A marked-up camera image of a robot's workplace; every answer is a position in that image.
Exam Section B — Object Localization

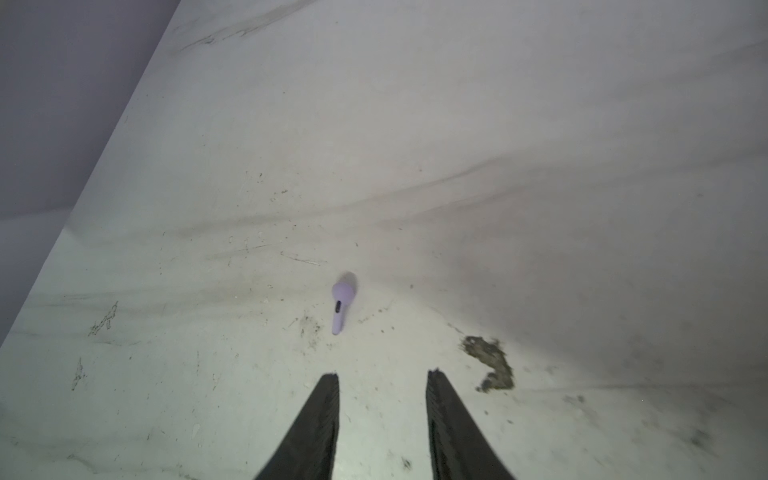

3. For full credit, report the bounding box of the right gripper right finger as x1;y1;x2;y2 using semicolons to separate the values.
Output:
426;370;515;480

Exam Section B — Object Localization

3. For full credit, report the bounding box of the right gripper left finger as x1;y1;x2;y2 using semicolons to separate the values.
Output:
255;373;340;480

